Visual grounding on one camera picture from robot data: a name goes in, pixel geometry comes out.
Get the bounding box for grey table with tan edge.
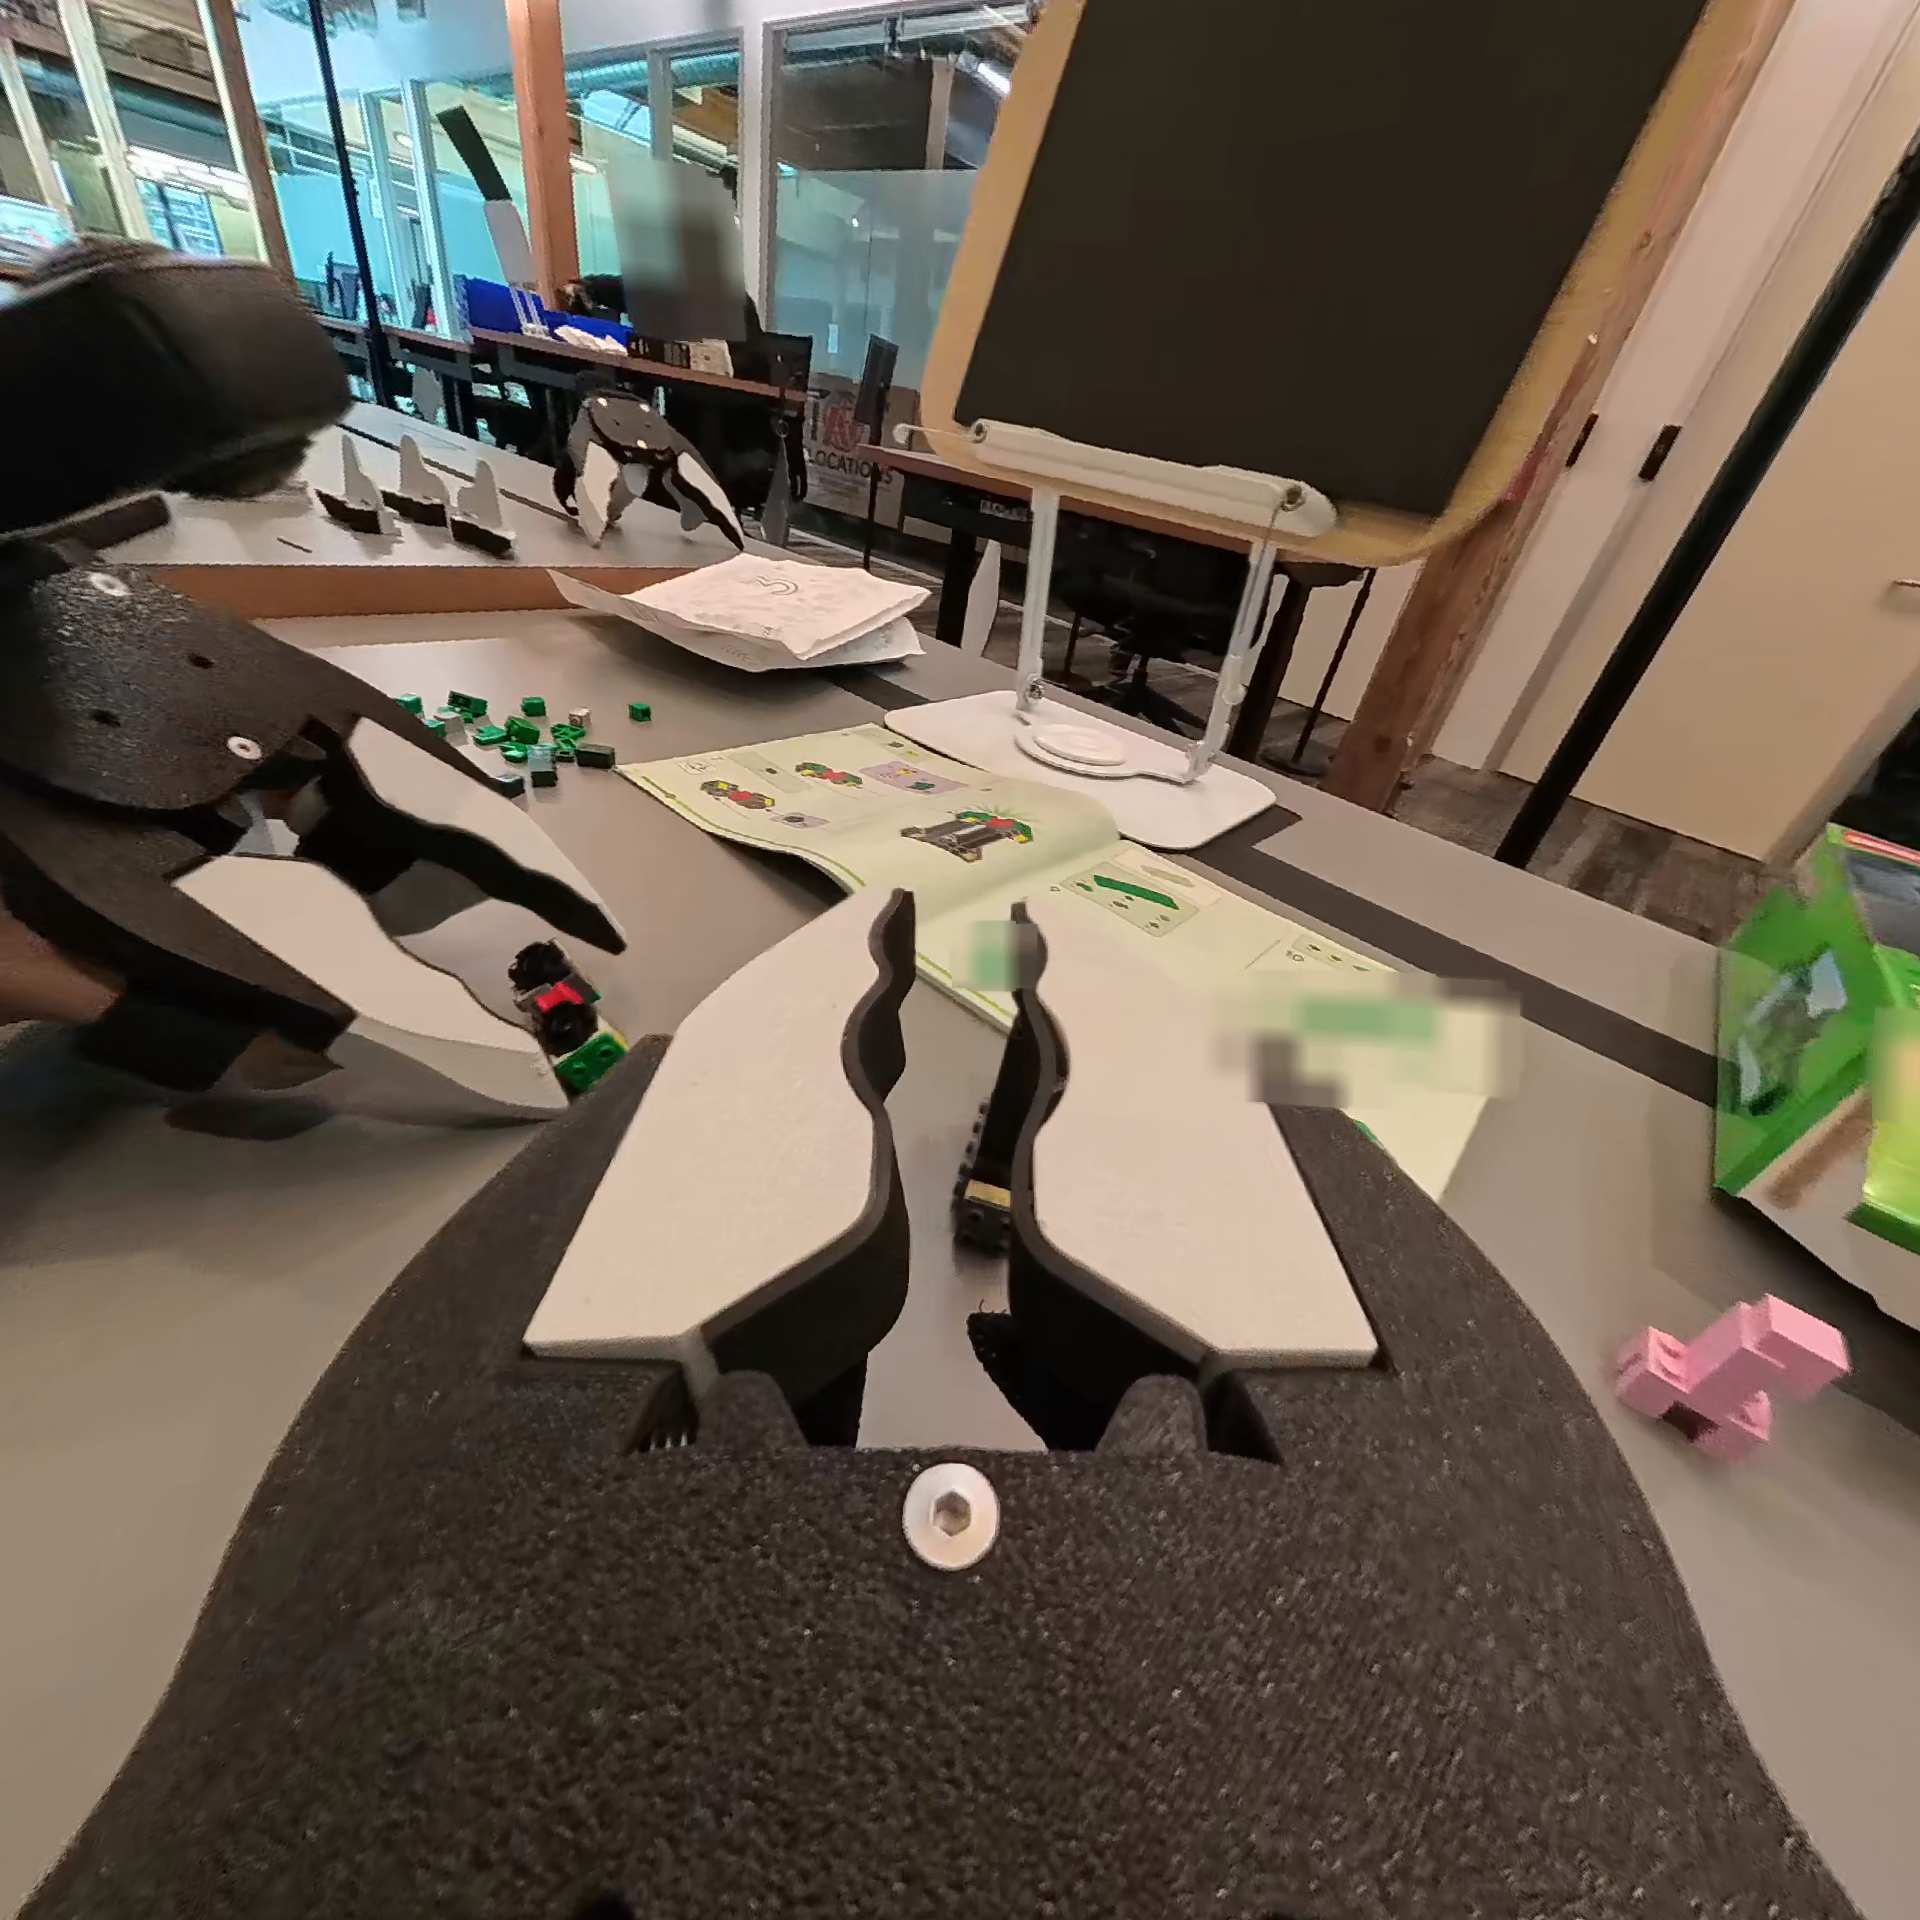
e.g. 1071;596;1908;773
111;398;962;620

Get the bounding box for green cardboard toy box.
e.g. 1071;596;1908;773
1711;822;1920;1308

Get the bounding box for folded white paper sheets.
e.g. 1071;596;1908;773
546;556;932;672

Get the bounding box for blue storage bin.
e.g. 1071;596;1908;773
462;275;633;354

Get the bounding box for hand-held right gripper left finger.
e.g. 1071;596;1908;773
520;888;917;1449

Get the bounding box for green red black brick assembly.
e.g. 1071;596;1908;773
506;941;629;1094

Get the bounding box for thin black pole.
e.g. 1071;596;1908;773
305;0;396;408

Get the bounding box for grey desk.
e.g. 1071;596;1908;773
0;609;1920;1920

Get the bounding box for thick wooden post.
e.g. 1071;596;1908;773
1328;0;1800;811

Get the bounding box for white tablet stand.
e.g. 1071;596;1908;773
884;421;1336;853

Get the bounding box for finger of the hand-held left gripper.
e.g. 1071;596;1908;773
169;856;578;1128
293;717;629;957

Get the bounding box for slim wooden post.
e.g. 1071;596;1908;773
502;0;585;302

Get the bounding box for green building instruction booklet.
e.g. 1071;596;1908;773
616;722;1519;1202

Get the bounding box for black office chair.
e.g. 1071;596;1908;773
1048;516;1277;736

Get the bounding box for black board with wooden frame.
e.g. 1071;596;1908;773
919;0;1793;570

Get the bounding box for pink brick pig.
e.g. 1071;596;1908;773
1612;1294;1852;1465

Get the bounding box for printed cardboard box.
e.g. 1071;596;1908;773
801;374;917;529

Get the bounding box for dark wooden long table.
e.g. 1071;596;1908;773
321;315;812;452

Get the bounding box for black tripod pole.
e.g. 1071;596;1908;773
1495;188;1920;873

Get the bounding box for black brick frame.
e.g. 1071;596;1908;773
949;989;1045;1256

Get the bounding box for idle black gripper head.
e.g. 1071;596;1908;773
551;381;746;554

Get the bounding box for pile of small green bricks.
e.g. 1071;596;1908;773
392;688;662;794

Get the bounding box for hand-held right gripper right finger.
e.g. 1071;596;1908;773
1006;897;1383;1426

